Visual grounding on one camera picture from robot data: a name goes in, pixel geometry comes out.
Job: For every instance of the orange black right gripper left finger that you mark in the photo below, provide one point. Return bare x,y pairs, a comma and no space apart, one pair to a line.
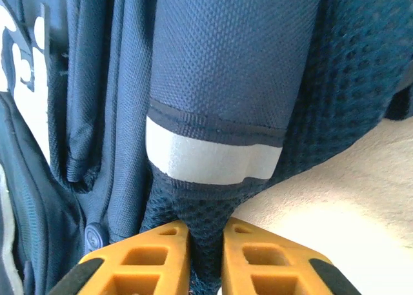
155,259

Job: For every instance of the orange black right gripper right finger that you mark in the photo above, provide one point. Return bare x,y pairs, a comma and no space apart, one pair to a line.
258,259

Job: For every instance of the navy blue backpack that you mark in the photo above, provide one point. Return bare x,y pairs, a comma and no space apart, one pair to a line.
226,66

